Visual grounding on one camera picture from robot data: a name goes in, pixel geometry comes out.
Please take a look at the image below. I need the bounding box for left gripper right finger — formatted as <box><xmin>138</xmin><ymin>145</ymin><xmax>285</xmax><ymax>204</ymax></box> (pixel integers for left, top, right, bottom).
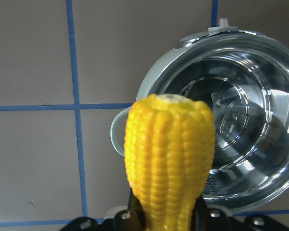
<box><xmin>191</xmin><ymin>197</ymin><xmax>289</xmax><ymax>231</ymax></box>

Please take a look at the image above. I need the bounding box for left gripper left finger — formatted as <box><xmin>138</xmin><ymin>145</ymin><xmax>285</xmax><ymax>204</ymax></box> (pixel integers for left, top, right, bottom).
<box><xmin>66</xmin><ymin>192</ymin><xmax>145</xmax><ymax>231</ymax></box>

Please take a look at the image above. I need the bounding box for yellow plastic corn cob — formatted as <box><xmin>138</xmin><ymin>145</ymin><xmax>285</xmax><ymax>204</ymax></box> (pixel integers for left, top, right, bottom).
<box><xmin>124</xmin><ymin>94</ymin><xmax>215</xmax><ymax>231</ymax></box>

